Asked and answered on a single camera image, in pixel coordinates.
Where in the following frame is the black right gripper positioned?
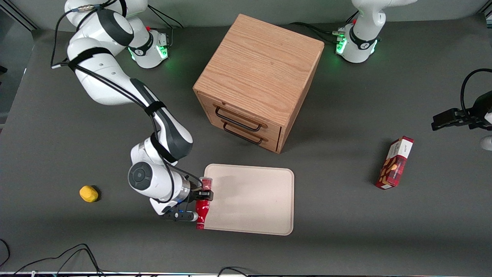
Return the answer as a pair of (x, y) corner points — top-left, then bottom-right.
(178, 178), (214, 213)

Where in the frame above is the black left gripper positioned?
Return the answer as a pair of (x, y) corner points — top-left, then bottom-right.
(431, 91), (492, 132)

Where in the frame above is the beige rectangular tray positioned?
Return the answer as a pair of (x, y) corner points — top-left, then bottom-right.
(198, 164), (295, 236)

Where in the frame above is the red plaid cookie box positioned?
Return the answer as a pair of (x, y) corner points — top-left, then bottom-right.
(375, 135), (415, 190)

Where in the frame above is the wooden drawer front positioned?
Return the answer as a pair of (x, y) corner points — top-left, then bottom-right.
(199, 93), (284, 141)
(207, 109), (281, 152)

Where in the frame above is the yellow lemon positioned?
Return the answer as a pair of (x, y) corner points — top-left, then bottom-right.
(79, 185), (99, 203)

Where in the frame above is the wooden drawer cabinet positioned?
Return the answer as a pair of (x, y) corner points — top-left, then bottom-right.
(193, 14), (325, 154)

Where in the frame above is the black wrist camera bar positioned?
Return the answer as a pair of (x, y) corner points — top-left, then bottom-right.
(160, 210), (199, 222)

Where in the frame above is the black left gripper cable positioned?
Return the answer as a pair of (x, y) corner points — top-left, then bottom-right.
(460, 68), (492, 118)

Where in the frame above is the black metal drawer handle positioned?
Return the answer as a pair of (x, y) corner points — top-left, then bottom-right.
(223, 122), (266, 145)
(214, 106), (263, 132)

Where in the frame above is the black arched table cable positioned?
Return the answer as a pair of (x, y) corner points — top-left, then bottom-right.
(216, 266), (252, 277)

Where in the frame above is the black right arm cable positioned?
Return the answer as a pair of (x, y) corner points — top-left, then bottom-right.
(50, 0), (204, 204)

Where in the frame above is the black looped floor cable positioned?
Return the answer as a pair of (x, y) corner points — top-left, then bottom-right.
(12, 243), (116, 276)

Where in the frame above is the black left base cable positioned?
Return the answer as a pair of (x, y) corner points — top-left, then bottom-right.
(288, 11), (360, 43)

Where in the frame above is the black base cable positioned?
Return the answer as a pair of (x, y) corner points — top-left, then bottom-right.
(288, 11), (360, 43)
(145, 5), (185, 49)

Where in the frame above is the black right base cable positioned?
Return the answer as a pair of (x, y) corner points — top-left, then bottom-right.
(145, 5), (185, 49)

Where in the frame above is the short black edge cable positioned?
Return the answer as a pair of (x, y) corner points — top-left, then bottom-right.
(0, 239), (11, 267)

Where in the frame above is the aluminium frame rail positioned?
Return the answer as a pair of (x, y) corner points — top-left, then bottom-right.
(0, 0), (40, 31)

